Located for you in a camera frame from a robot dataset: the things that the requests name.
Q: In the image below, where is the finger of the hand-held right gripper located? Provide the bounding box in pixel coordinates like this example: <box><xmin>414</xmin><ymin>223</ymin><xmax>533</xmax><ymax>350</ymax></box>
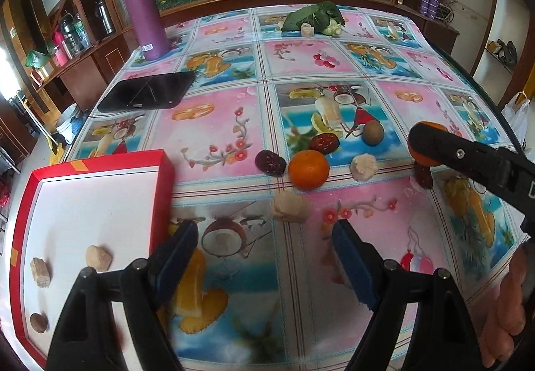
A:
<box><xmin>408</xmin><ymin>123</ymin><xmax>508</xmax><ymax>188</ymax></box>

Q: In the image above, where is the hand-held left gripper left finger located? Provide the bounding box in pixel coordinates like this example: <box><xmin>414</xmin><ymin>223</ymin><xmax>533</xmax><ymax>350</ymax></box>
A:
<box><xmin>46</xmin><ymin>219</ymin><xmax>199</xmax><ymax>371</ymax></box>

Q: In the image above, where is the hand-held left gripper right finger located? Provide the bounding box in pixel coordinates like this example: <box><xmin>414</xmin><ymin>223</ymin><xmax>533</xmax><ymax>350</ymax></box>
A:
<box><xmin>331</xmin><ymin>219</ymin><xmax>477</xmax><ymax>371</ymax></box>

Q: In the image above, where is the orange mandarin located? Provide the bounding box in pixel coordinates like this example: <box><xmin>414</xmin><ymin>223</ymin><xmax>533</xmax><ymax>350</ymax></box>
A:
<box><xmin>411</xmin><ymin>121</ymin><xmax>451</xmax><ymax>169</ymax></box>
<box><xmin>288</xmin><ymin>149</ymin><xmax>331</xmax><ymax>190</ymax></box>

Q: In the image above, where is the dried red date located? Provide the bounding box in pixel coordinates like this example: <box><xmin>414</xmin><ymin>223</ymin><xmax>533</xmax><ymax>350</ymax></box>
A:
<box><xmin>309</xmin><ymin>132</ymin><xmax>340</xmax><ymax>154</ymax></box>
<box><xmin>414</xmin><ymin>164</ymin><xmax>433</xmax><ymax>190</ymax></box>
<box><xmin>255</xmin><ymin>150</ymin><xmax>286</xmax><ymax>176</ymax></box>

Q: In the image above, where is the red box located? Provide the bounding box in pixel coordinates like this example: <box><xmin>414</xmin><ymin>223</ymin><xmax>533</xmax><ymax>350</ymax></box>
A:
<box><xmin>9</xmin><ymin>149</ymin><xmax>176</xmax><ymax>369</ymax></box>

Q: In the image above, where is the beige cut stem piece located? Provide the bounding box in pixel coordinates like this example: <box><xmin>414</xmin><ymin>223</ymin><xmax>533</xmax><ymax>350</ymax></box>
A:
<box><xmin>30</xmin><ymin>257</ymin><xmax>51</xmax><ymax>288</ymax></box>

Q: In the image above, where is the person's right hand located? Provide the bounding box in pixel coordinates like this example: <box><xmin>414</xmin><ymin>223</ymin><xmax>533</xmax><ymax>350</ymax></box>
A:
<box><xmin>478</xmin><ymin>246</ymin><xmax>529</xmax><ymax>369</ymax></box>

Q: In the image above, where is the white plastic bag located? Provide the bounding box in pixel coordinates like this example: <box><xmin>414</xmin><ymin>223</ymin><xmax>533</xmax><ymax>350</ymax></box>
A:
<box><xmin>501</xmin><ymin>92</ymin><xmax>531</xmax><ymax>150</ymax></box>

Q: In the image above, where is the fruit print tablecloth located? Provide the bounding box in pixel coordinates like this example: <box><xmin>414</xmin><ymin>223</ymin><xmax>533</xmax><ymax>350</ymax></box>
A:
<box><xmin>67</xmin><ymin>5</ymin><xmax>527</xmax><ymax>371</ymax></box>

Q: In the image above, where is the pale green cauliflower piece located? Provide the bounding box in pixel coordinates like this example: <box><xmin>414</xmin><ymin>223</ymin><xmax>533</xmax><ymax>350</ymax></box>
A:
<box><xmin>322</xmin><ymin>17</ymin><xmax>344</xmax><ymax>37</ymax></box>

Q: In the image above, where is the black tablet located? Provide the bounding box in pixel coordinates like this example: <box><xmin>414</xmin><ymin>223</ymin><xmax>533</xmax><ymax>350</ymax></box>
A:
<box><xmin>97</xmin><ymin>71</ymin><xmax>197</xmax><ymax>113</ymax></box>

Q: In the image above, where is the white bucket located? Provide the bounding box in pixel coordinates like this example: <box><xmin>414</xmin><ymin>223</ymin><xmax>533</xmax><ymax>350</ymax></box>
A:
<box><xmin>56</xmin><ymin>103</ymin><xmax>80</xmax><ymax>145</ymax></box>

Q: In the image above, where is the green leafy vegetable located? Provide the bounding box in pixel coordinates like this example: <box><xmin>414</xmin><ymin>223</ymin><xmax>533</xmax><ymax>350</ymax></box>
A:
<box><xmin>281</xmin><ymin>1</ymin><xmax>347</xmax><ymax>35</ymax></box>

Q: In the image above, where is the pink bottle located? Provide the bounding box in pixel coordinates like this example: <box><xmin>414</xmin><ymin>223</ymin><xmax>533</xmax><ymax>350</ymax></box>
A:
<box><xmin>52</xmin><ymin>32</ymin><xmax>68</xmax><ymax>66</ymax></box>

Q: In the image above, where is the green plastic bag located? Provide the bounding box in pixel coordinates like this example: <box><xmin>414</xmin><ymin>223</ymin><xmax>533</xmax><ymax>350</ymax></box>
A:
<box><xmin>25</xmin><ymin>50</ymin><xmax>50</xmax><ymax>70</ymax></box>

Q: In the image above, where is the purple thermos bottle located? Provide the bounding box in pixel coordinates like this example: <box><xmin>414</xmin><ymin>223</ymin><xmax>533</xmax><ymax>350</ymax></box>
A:
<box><xmin>118</xmin><ymin>0</ymin><xmax>171</xmax><ymax>61</ymax></box>

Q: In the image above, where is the steel flask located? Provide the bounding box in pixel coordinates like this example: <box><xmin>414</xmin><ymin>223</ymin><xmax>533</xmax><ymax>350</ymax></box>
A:
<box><xmin>94</xmin><ymin>0</ymin><xmax>115</xmax><ymax>36</ymax></box>

